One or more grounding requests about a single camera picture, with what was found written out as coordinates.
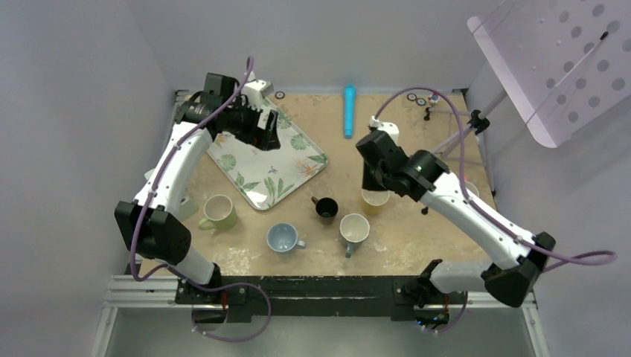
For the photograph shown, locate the white clamp bracket left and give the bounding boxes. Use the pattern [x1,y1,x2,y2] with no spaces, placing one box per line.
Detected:
[135,167,198,220]

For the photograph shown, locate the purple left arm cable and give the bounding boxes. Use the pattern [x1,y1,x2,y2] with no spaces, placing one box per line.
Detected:
[129,56,255,292]

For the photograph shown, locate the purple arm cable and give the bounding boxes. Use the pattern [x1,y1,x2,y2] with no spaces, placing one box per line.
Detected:
[129,56,255,292]
[372,87,617,273]

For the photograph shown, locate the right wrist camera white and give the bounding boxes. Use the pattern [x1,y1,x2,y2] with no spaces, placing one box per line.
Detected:
[368,116,400,144]

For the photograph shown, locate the perforated translucent panel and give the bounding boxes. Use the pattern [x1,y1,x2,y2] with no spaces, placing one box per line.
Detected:
[467,0,630,148]

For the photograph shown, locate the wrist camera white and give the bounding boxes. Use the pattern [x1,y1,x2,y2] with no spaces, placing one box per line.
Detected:
[241,72,274,109]
[368,116,400,144]

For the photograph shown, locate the white tripod stand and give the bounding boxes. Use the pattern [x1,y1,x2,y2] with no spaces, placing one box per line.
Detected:
[432,89,507,198]

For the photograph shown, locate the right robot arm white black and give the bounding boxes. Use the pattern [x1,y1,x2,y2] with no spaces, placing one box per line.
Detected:
[356,130,556,307]

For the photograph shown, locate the dark grey mug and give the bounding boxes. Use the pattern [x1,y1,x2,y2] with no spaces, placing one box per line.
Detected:
[339,213,371,258]

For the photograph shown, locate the light grey mug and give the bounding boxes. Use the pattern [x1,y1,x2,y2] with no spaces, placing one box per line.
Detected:
[266,222,307,254]

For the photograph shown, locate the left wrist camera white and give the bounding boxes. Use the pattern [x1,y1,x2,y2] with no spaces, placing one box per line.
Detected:
[241,72,274,109]

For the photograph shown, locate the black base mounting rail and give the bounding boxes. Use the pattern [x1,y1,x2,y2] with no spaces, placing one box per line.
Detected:
[174,274,466,324]

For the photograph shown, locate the leaf pattern serving tray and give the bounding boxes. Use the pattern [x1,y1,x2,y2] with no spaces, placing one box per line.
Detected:
[207,99,329,210]

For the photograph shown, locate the black ring markers right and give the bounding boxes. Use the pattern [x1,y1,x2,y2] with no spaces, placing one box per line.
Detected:
[406,93,427,106]

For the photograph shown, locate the light green mug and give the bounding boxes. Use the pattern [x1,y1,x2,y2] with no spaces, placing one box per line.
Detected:
[198,195,237,231]

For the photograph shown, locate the aluminium frame rail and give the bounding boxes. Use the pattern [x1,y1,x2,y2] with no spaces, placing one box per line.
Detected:
[89,89,551,357]

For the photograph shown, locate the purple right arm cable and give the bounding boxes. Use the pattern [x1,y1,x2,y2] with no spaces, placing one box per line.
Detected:
[372,87,617,273]

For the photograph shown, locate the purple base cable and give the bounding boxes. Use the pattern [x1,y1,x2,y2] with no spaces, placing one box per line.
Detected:
[423,295,474,336]
[190,281,273,343]

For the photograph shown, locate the brown small mug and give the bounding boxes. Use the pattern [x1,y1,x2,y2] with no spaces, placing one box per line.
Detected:
[311,196,339,219]

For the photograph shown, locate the pink mug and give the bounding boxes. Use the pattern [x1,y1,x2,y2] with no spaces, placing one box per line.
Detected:
[464,180,480,197]

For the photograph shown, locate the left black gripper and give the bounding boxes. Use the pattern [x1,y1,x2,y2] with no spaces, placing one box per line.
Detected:
[222,97,279,151]

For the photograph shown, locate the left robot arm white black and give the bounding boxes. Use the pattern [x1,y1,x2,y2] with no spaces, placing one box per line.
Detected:
[114,73,281,304]

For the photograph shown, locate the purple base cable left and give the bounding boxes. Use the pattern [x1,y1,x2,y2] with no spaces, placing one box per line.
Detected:
[190,281,273,343]

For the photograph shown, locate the blue cylinder tube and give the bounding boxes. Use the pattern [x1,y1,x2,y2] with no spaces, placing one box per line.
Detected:
[343,84,356,139]

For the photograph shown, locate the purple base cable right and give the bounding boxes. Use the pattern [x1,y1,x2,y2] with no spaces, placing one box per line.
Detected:
[423,295,474,336]

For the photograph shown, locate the yellow mug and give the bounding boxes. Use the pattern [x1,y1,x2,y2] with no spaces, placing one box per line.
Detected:
[361,190,390,215]

